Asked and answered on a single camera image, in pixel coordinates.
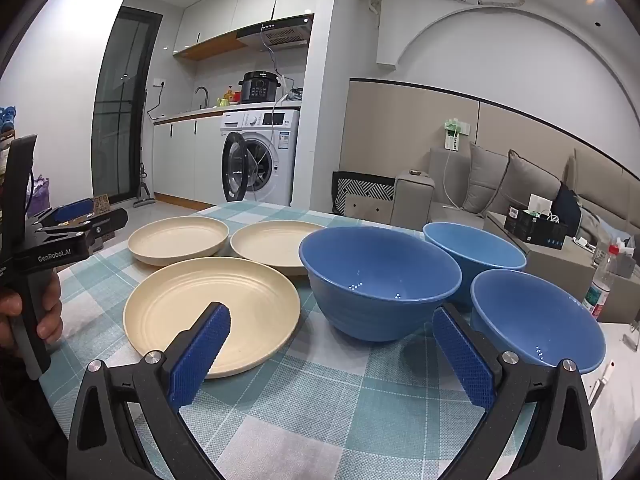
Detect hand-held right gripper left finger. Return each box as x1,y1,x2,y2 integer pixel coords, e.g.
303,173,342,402
66,301,232,480

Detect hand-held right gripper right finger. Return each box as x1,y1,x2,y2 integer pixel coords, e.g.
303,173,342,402
432,304,599,480

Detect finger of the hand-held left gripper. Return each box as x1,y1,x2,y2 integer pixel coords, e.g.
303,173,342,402
39,198,96,227
37,207,129,253

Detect beige plate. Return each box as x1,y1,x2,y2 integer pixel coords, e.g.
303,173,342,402
230,220,328,277
127,216,230,267
123,256,301,378

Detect blue bowl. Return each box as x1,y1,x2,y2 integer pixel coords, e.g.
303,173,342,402
470,269,607,376
298,225,463,343
423,221,527,311

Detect person's left hand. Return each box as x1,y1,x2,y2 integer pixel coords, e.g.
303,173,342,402
0,270,63,348

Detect purple bag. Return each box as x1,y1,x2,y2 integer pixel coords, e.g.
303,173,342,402
27,176,51,211

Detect white kitchen base cabinet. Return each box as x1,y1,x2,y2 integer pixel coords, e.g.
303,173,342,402
151,110,224,206

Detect dark glass door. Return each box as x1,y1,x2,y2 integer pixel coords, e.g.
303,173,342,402
92,6,163,200

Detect teal checked tablecloth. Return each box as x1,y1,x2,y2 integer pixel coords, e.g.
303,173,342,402
39,201,541,480

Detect black carton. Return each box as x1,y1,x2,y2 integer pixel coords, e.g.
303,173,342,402
504,205,568,251

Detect clear water bottle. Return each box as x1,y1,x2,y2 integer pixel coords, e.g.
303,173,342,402
582,242,623,318

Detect grey sofa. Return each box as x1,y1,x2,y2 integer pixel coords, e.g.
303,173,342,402
393,146,640,261

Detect grey cushion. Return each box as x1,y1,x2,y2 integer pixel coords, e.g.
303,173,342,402
487,149,563,218
462,142,511,216

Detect dark navy cushion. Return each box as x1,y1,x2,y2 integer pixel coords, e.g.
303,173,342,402
551,183,583,238

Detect white washing machine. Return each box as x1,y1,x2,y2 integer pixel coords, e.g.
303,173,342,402
220,108,301,207

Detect black white patterned bag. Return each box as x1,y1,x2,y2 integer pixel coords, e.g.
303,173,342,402
331,171,397,218

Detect black pressure cooker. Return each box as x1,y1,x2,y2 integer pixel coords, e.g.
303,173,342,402
238,71,280,106

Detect range hood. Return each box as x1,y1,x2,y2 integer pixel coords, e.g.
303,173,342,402
236,14,314,52

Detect wall socket with charger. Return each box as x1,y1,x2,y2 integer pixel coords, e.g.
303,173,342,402
442,116,473,152

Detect white wall cabinets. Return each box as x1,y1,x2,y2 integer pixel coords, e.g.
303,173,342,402
172,0,328,58

